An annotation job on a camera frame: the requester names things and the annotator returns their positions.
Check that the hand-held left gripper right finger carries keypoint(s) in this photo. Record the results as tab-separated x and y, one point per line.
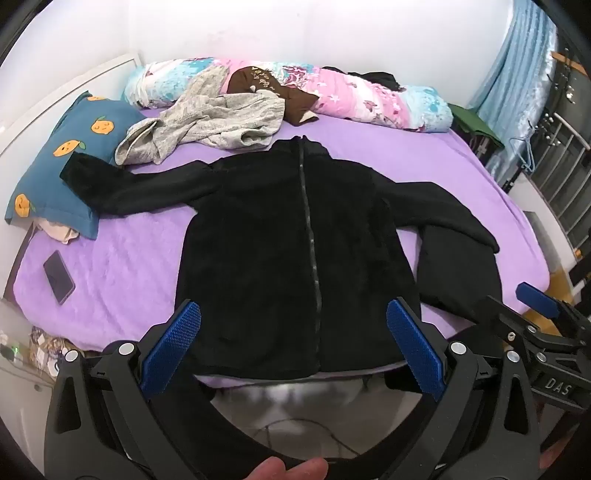
415	350

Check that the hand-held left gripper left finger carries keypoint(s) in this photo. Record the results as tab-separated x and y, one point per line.
173	346

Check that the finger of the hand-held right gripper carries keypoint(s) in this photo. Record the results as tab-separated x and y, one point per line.
535	297
501	311

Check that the black pants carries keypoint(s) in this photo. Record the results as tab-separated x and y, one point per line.
457	277

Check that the black fleece zip jacket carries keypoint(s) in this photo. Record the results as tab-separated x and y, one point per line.
258	230

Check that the blue clothes hanger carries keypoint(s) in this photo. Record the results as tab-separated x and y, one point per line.
526	147

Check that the person's left hand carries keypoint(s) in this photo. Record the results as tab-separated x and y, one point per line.
277	470

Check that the purple bed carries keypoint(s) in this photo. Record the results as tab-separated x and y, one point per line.
138	277

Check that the small nightstand items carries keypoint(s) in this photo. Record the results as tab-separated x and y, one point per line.
41	346

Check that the black smartphone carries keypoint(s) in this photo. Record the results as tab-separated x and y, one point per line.
59	276

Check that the white nightstand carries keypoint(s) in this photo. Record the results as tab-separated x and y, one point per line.
18	392

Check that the metal window railing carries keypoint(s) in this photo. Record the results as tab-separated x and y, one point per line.
563	138

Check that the beige cloth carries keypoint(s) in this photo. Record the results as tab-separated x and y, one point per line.
57	230

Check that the green cloth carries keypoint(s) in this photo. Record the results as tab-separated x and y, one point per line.
471	120

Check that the blue pillow with orange print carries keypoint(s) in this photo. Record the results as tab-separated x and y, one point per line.
92	138

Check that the light blue curtain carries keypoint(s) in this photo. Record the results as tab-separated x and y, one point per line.
517	69

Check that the grey hoodie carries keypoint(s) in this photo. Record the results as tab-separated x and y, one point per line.
221	120

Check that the rolled floral quilt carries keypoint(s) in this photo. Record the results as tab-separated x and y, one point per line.
378	97

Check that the small black cloth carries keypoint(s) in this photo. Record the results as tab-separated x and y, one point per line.
378	78

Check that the brown printed cloth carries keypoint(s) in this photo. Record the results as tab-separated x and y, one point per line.
286	99

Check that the white headboard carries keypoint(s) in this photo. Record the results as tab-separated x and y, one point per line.
46	92

